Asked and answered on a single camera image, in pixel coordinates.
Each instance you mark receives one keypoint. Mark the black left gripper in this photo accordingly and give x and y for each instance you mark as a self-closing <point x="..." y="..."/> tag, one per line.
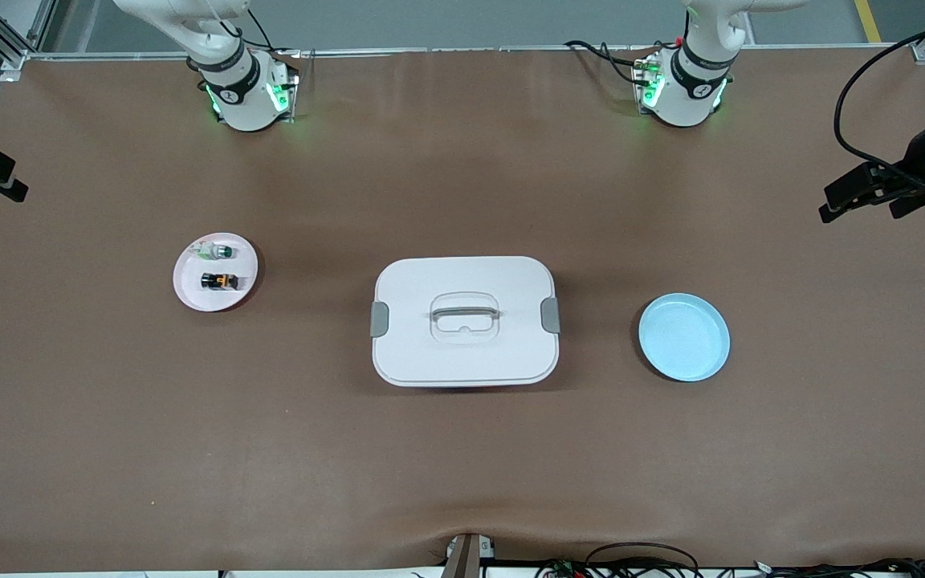
<point x="917" y="160"/>

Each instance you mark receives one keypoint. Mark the black and orange switch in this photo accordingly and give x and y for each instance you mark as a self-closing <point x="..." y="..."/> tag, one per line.
<point x="219" y="281"/>

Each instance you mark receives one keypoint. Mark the light blue round plate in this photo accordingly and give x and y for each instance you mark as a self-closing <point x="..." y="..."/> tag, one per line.
<point x="683" y="337"/>

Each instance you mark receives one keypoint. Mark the pink round plate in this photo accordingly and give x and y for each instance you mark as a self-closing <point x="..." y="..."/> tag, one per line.
<point x="205" y="297"/>

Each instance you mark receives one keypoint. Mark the brown table cover sheet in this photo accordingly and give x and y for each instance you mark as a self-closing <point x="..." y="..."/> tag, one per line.
<point x="462" y="466"/>

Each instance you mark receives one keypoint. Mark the white and green switch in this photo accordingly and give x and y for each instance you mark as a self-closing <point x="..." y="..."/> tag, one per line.
<point x="213" y="251"/>

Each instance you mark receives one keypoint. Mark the silver table edge rail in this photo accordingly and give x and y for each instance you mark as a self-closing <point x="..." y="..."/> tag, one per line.
<point x="470" y="49"/>

